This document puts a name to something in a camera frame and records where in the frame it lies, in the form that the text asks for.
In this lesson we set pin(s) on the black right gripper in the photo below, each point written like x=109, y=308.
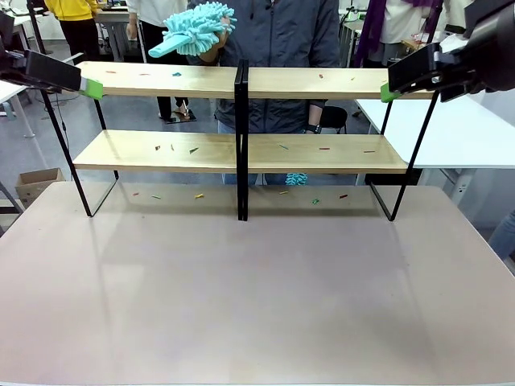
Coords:
x=491, y=52

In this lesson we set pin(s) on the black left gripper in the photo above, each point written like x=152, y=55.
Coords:
x=12, y=68

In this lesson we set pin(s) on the teal chenille duster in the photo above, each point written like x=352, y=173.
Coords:
x=193, y=34
x=296, y=179

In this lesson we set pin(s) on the person left forearm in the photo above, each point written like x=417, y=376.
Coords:
x=316, y=114

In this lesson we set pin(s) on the person right forearm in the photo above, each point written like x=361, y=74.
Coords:
x=211, y=53

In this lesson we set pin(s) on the person right hand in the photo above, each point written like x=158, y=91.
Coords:
x=227, y=34

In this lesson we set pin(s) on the small white table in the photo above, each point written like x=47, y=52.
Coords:
x=12, y=94

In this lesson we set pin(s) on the person with purple scarf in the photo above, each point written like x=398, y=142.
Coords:
x=386, y=24

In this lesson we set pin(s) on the person in yellow jacket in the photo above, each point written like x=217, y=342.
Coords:
x=74, y=16

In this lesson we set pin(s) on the large white table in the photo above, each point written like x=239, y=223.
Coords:
x=454, y=132

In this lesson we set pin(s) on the grey background desk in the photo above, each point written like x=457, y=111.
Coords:
x=112, y=24

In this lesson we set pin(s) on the black chair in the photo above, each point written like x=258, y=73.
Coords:
x=334, y=118

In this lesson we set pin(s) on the brown cardboard box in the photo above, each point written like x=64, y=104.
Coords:
x=36, y=185

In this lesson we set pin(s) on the black wrist watch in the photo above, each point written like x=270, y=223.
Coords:
x=314, y=129

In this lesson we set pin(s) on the person in white top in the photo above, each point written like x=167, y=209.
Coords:
x=161, y=24

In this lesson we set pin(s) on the person in grey jacket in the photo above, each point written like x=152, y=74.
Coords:
x=281, y=36

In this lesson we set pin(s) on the seated person in jeans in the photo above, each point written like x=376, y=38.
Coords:
x=505, y=241

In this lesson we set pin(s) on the wooden shelf rack black frame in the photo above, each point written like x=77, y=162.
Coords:
x=161, y=82
x=322, y=86

